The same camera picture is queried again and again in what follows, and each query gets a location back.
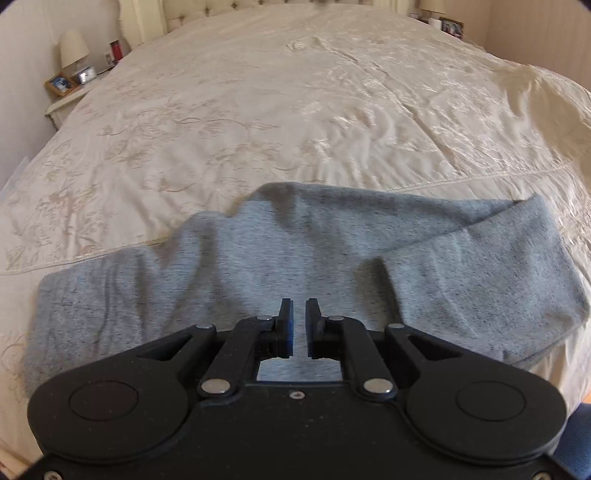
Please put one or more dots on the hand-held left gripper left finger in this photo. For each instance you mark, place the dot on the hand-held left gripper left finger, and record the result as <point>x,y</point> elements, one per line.
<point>290,332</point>

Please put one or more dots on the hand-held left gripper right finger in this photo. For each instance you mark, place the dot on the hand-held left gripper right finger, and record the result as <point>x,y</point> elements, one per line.
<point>310,332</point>

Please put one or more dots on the grey pants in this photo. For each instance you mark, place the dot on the grey pants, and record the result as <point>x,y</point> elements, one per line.
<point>277,258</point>

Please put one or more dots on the cream embroidered bedspread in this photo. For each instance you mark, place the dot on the cream embroidered bedspread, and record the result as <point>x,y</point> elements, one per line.
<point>286,115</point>

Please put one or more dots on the dark blue cloth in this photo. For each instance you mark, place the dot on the dark blue cloth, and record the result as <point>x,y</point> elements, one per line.
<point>577,443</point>

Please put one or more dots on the white nightstand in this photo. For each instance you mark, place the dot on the white nightstand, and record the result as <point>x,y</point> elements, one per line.
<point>64,105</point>

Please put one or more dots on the red container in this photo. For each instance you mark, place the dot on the red container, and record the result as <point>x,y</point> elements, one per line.
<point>115,50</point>

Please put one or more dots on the cream tufted headboard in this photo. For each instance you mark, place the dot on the cream tufted headboard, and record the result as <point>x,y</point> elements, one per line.
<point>184,9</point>

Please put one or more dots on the cream table lamp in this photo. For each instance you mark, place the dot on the cream table lamp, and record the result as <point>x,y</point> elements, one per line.
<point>73,48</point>

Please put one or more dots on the dark picture frame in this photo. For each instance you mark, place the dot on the dark picture frame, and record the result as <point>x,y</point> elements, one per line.
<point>452,26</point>

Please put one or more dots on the wooden picture frame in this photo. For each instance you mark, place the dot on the wooden picture frame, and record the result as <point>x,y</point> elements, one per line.
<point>60,84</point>

